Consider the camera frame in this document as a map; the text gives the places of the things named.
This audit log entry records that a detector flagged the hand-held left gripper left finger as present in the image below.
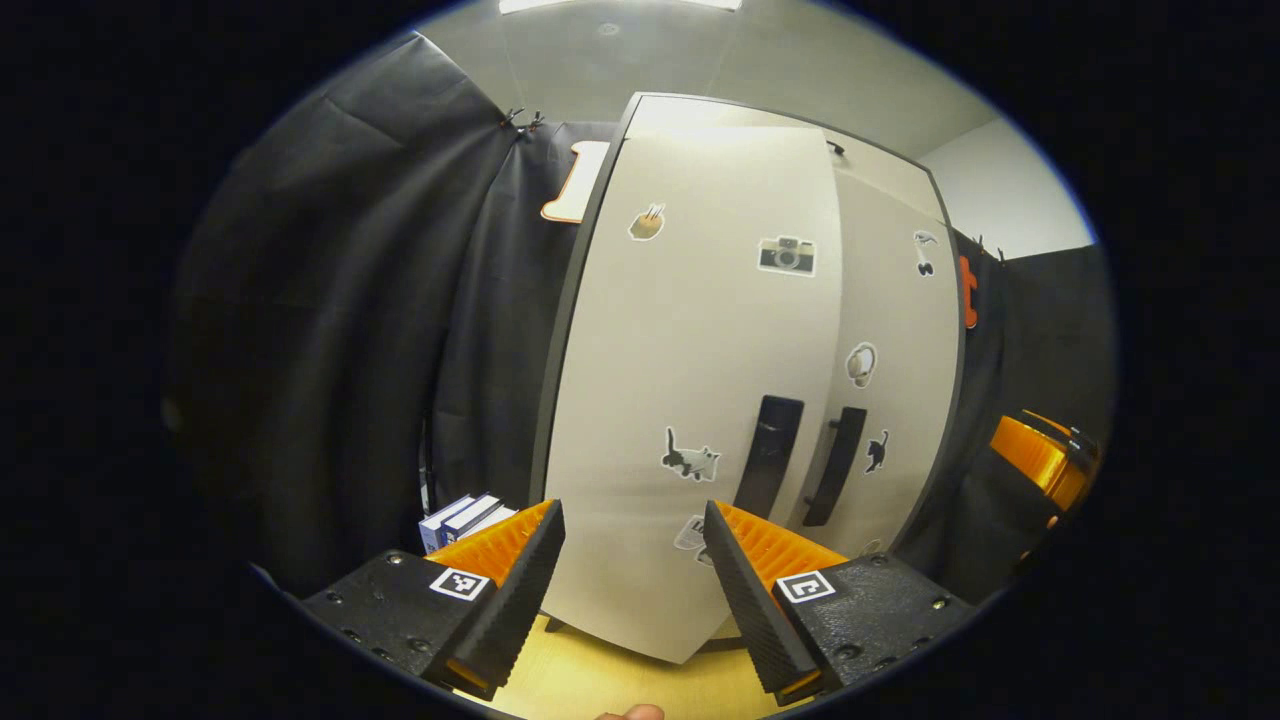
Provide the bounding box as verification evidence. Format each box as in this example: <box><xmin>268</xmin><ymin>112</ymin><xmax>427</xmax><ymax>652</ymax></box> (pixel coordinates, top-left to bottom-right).
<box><xmin>300</xmin><ymin>499</ymin><xmax>567</xmax><ymax>699</ymax></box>

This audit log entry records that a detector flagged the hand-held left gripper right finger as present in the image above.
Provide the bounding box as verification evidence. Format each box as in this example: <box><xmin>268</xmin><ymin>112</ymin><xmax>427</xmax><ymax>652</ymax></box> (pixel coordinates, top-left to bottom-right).
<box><xmin>702</xmin><ymin>501</ymin><xmax>977</xmax><ymax>707</ymax></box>

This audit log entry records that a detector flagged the white cabinet door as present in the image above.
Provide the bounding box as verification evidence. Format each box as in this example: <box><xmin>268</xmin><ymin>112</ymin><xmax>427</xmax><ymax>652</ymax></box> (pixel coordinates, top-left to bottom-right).
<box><xmin>540</xmin><ymin>125</ymin><xmax>847</xmax><ymax>663</ymax></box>
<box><xmin>800</xmin><ymin>165</ymin><xmax>967</xmax><ymax>561</ymax></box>

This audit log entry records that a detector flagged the white and grey cabinet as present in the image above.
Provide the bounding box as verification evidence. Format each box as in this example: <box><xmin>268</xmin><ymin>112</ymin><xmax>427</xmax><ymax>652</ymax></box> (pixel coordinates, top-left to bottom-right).
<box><xmin>528</xmin><ymin>92</ymin><xmax>969</xmax><ymax>666</ymax></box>

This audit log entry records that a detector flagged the ceiling light panel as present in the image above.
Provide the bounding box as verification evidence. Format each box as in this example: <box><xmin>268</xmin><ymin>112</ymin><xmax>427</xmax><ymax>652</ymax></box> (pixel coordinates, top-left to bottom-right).
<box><xmin>499</xmin><ymin>0</ymin><xmax>746</xmax><ymax>14</ymax></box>

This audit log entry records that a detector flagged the black door handle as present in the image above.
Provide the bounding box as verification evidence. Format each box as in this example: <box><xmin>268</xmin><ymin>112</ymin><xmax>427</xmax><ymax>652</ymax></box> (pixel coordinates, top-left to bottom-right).
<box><xmin>801</xmin><ymin>406</ymin><xmax>869</xmax><ymax>529</ymax></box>
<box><xmin>732</xmin><ymin>395</ymin><xmax>806</xmax><ymax>522</ymax></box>

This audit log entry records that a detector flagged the grey ribbed hose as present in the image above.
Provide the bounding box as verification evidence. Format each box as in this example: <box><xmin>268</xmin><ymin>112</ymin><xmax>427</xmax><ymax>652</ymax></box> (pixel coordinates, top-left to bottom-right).
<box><xmin>250</xmin><ymin>563</ymin><xmax>303</xmax><ymax>603</ymax></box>

